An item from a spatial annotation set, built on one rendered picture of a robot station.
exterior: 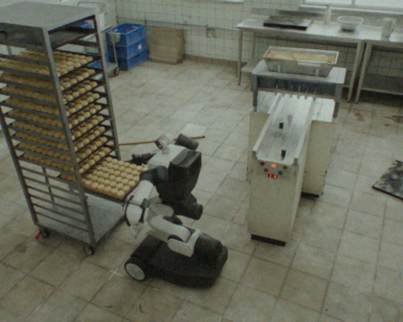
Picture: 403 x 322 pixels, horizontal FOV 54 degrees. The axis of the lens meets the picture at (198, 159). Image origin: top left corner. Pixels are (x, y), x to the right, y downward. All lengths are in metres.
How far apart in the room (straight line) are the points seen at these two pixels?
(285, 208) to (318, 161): 0.71
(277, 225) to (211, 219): 0.66
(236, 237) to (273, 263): 0.39
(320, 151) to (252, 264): 1.13
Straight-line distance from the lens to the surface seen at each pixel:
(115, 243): 3.47
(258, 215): 3.19
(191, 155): 2.56
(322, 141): 3.53
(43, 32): 2.48
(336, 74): 3.45
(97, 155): 3.09
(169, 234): 2.98
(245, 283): 3.11
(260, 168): 2.89
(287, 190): 2.98
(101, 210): 3.58
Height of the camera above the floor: 2.39
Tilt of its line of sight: 33 degrees down
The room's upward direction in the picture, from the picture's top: 2 degrees counter-clockwise
